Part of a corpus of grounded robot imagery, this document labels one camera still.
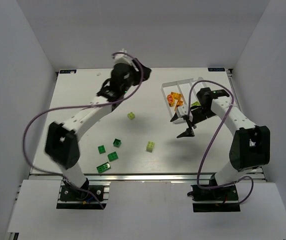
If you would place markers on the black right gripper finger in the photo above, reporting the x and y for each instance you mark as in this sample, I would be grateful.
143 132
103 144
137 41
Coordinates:
189 132
176 116

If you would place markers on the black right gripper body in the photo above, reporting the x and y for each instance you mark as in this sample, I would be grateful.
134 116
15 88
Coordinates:
191 118

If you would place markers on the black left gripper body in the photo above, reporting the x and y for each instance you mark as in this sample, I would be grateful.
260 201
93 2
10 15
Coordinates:
142 72

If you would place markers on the yellow lego brick slope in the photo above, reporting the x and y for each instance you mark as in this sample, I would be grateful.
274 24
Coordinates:
178 104

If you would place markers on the yellow long lego brick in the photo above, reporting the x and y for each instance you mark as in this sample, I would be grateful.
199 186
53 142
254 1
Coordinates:
176 95

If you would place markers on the light green square lego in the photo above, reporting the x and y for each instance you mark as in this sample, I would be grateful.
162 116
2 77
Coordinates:
131 115

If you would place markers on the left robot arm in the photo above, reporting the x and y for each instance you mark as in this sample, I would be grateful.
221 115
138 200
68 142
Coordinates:
62 142

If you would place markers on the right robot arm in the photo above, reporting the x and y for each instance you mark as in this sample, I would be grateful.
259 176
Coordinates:
250 147

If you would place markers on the blue label sticker right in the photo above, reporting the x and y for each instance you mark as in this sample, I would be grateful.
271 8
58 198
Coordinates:
216 69

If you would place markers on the blue label sticker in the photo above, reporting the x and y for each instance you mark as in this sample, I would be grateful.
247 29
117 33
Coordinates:
216 69
67 71

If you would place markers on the blue label sticker left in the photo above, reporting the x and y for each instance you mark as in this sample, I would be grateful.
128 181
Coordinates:
67 71

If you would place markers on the dark green square lego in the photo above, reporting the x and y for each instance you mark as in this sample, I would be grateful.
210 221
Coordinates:
117 143

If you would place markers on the green long lego brick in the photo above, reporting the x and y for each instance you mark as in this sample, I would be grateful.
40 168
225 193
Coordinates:
103 167

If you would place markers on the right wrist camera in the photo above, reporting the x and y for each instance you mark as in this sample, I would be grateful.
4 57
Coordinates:
183 111

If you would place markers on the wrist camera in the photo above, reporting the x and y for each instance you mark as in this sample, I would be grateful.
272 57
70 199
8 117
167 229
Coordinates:
183 111
120 57

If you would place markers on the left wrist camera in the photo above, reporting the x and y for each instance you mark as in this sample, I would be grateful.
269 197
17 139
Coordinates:
120 57

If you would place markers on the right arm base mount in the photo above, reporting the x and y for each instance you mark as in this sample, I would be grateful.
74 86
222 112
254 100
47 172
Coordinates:
220 200

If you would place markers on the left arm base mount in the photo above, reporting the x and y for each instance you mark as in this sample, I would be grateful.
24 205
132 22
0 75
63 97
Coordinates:
91 197

